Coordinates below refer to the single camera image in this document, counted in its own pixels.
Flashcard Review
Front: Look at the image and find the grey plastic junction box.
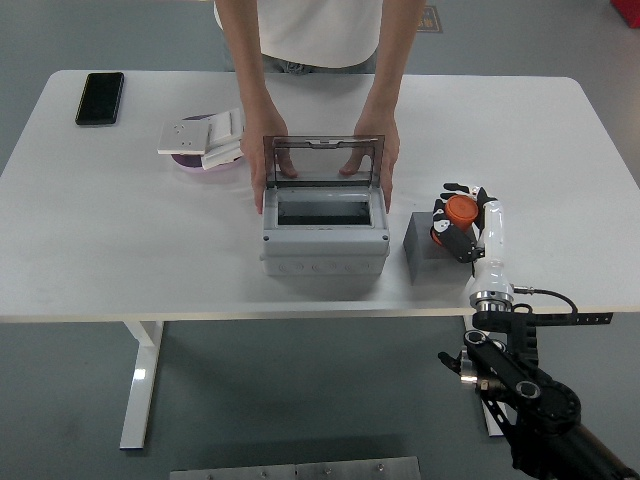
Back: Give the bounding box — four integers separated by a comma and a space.
259, 185, 391, 278

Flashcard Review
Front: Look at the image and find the grey metal plate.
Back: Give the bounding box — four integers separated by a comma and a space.
169, 456, 421, 480

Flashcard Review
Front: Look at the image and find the person's left hand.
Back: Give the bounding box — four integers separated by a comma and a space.
339, 114, 401, 214

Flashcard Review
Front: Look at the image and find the red box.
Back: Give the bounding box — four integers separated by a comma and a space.
609, 0, 640, 29

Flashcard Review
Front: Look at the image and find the white wall switch panel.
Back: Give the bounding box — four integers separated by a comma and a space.
201, 107, 245, 171

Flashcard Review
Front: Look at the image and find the person's right hand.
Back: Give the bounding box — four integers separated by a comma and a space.
239, 112, 300, 215

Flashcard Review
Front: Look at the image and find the white wall socket plate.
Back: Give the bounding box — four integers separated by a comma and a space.
157, 119, 212, 156

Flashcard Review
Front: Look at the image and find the person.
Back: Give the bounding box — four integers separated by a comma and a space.
213, 0, 426, 75

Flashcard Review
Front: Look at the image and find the grey block battery holder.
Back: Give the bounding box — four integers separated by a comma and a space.
403, 211, 479, 287

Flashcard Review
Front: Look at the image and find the black smartphone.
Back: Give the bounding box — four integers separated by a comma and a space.
74, 71, 125, 127

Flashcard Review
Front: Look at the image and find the white table leg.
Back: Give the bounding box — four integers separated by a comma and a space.
119, 320, 165, 451
462, 315, 512, 438

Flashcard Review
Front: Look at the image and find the purple shallow dish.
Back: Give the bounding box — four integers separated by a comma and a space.
169, 113, 246, 174

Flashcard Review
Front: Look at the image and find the orange cylindrical battery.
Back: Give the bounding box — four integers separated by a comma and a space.
430, 194, 480, 246

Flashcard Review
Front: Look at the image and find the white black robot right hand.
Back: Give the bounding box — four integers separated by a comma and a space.
430, 182, 515, 297

